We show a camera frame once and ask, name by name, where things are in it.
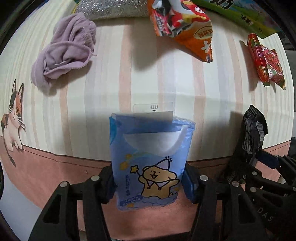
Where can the red floral snack bag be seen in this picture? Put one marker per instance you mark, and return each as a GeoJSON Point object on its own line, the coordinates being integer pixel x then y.
{"type": "Point", "coordinates": [266, 62]}

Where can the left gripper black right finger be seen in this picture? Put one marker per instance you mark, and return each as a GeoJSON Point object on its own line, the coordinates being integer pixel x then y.
{"type": "Point", "coordinates": [224, 211]}

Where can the black snack bag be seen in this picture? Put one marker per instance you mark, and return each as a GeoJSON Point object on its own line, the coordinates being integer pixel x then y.
{"type": "Point", "coordinates": [253, 130]}

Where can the orange red snack bag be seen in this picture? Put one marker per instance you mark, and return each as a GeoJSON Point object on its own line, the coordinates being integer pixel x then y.
{"type": "Point", "coordinates": [186, 23]}

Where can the brown cardboard box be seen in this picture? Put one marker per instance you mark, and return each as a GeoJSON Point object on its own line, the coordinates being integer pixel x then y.
{"type": "Point", "coordinates": [247, 14]}

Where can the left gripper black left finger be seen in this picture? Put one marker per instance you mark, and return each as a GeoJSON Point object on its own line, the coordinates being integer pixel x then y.
{"type": "Point", "coordinates": [59, 217]}

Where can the blue cartoon tissue pack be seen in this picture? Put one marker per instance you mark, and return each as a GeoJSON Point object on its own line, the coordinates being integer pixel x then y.
{"type": "Point", "coordinates": [149, 150]}

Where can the purple cloth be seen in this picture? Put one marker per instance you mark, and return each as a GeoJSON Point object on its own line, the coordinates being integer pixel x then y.
{"type": "Point", "coordinates": [71, 47]}

